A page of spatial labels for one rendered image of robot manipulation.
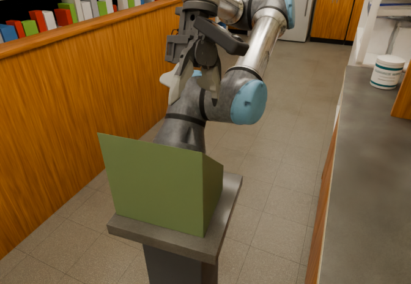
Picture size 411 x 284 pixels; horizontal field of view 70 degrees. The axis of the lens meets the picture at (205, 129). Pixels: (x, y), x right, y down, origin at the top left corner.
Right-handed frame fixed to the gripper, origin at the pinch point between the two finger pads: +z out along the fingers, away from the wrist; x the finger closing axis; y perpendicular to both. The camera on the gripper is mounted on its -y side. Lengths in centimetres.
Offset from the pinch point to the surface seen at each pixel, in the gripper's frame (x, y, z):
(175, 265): -19, 16, 52
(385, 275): -30, -38, 34
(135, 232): -3.5, 18.8, 36.7
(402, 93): -104, -29, -11
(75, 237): -53, 127, 102
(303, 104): -300, 74, 5
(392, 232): -44, -37, 28
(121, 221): -3.3, 24.6, 35.8
